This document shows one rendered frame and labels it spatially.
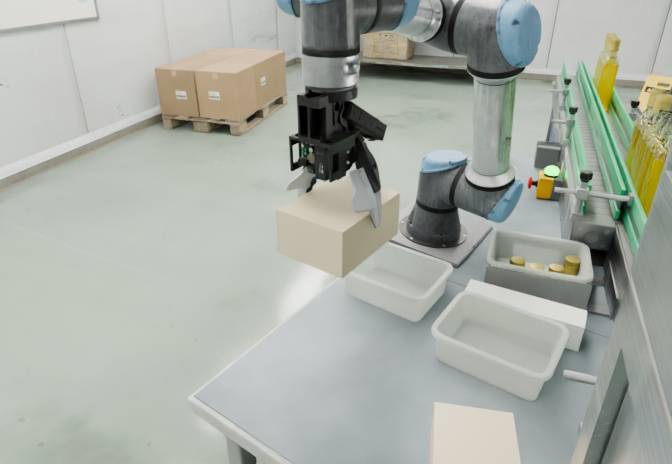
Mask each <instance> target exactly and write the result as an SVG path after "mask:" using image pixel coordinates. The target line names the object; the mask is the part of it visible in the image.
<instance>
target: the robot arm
mask: <svg viewBox="0 0 672 464"><path fill-rule="evenodd" d="M276 2H277V4H278V6H279V8H280V9H281V10H282V11H283V12H285V13H287V14H290V15H294V16H295V17H297V18H301V39H302V53H301V57H302V82H303V84H305V86H304V87H305V92H302V93H299V94H297V116H298V132H297V133H295V134H292V135H290V136H289V152H290V171H294V170H296V169H298V168H300V167H302V166H303V168H302V170H301V172H300V174H299V175H298V176H296V177H295V178H294V179H293V180H291V181H290V182H289V183H288V185H287V187H286V190H287V191H290V190H295V189H298V197H299V196H301V195H303V194H305V193H308V192H310V191H311V190H312V188H313V186H314V185H315V184H316V183H317V179H319V180H322V181H327V180H329V182H330V183H331V182H333V181H335V180H340V179H341V178H343V177H345V176H346V171H348V170H349V169H351V167H352V166H353V164H354V163H355V162H356V163H355V166H356V169H354V170H351V171H350V173H349V178H350V181H351V183H352V186H353V189H354V191H353V194H352V197H351V199H350V204H351V207H352V209H353V210H354V211H355V212H356V213H360V212H365V211H369V213H370V218H371V220H372V222H373V225H374V227H375V228H378V227H379V226H380V221H381V205H382V203H381V192H380V190H381V184H380V176H379V170H378V165H377V162H376V160H375V158H374V156H373V154H372V153H371V152H370V150H369V149H368V147H367V144H366V142H363V141H365V140H368V141H375V140H380V141H383V139H384V135H385V132H386V128H387V125H386V124H384V123H383V122H381V121H380V120H379V119H378V118H376V117H374V116H372V115H371V114H369V113H368V112H367V111H365V110H364V109H362V108H361V107H359V106H358V105H356V104H355V103H353V102H352V101H350V100H353V99H355V98H357V96H358V85H357V84H358V83H359V69H360V65H359V52H360V35H362V34H367V33H373V32H379V31H387V32H393V33H399V34H404V35H405V36H406V37H407V38H408V39H410V40H411V41H414V42H420V43H424V44H426V45H429V46H432V47H435V48H437V49H440V50H443V51H446V52H449V53H453V54H458V55H462V56H466V57H467V71H468V73H469V74H470V75H471V76H473V77H474V98H473V136H472V161H471V162H470V163H469V164H468V163H467V162H468V159H467V155H465V154H464V153H462V152H459V151H454V150H437V151H432V152H429V153H427V154H426V155H424V157H423V158H422V161H421V167H420V169H419V172H420V173H419V180H418V188H417V195H416V202H415V205H414V207H413V208H412V210H411V212H410V214H409V216H408V218H407V222H406V229H407V231H408V232H409V233H410V234H411V235H412V236H414V237H415V238H417V239H420V240H422V241H426V242H430V243H448V242H452V241H454V240H456V239H457V238H458V237H459V236H460V232H461V223H460V218H459V212H458V208H460V209H462V210H465V211H467V212H470V213H472V214H475V215H477V216H480V217H483V218H485V220H490V221H493V222H496V223H501V222H503V221H505V220H506V219H507V218H508V217H509V216H510V215H511V213H512V212H513V210H514V209H515V207H516V205H517V203H518V201H519V199H520V197H521V194H522V191H523V187H524V184H523V182H522V181H520V180H519V179H517V180H516V179H515V168H514V166H513V165H512V164H511V163H510V151H511V140H512V128H513V117H514V106H515V95H516V84H517V76H519V75H520V74H521V73H523V71H524V70H525V68H526V66H528V65H529V64H531V63H532V61H533V60H534V58H535V56H536V54H537V52H538V45H539V44H540V40H541V32H542V25H541V17H540V14H539V11H538V10H537V8H536V7H535V6H534V5H533V4H532V3H530V2H525V1H520V0H276ZM297 143H298V148H299V159H298V160H297V161H295V162H293V145H295V144H297ZM301 144H302V145H303V147H302V146H301ZM302 155H303V157H302Z"/></svg>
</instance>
